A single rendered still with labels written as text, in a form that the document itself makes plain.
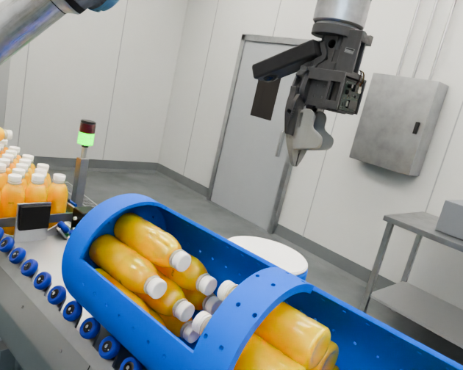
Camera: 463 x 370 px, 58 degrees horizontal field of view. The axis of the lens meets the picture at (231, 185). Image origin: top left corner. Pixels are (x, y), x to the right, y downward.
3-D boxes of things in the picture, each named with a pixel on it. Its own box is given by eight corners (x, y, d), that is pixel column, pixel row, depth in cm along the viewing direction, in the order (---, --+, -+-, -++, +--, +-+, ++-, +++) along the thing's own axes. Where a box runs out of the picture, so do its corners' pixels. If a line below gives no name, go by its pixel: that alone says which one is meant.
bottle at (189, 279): (165, 233, 100) (220, 265, 89) (159, 259, 102) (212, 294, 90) (141, 236, 95) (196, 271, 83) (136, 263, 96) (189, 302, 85)
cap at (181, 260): (180, 269, 86) (186, 272, 85) (167, 266, 83) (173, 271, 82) (187, 251, 86) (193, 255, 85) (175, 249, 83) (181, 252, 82)
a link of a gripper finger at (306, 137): (309, 174, 61) (325, 111, 59) (276, 163, 64) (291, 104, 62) (319, 174, 63) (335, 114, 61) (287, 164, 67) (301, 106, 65)
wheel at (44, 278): (40, 267, 103) (46, 271, 104) (29, 283, 101) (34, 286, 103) (50, 274, 100) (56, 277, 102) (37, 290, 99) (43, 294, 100)
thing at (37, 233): (15, 245, 124) (20, 205, 121) (12, 241, 125) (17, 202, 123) (48, 241, 131) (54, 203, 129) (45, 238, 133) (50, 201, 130)
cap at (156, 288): (159, 272, 81) (164, 276, 80) (162, 285, 84) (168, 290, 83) (142, 285, 79) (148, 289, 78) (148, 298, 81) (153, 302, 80)
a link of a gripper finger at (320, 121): (319, 174, 63) (335, 114, 61) (287, 164, 67) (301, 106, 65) (328, 174, 66) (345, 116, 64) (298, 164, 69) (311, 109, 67)
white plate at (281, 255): (248, 230, 151) (248, 233, 151) (206, 246, 127) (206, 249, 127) (320, 258, 138) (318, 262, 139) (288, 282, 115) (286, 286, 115)
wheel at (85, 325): (92, 311, 89) (97, 314, 90) (75, 325, 88) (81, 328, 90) (98, 327, 86) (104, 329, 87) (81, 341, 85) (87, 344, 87)
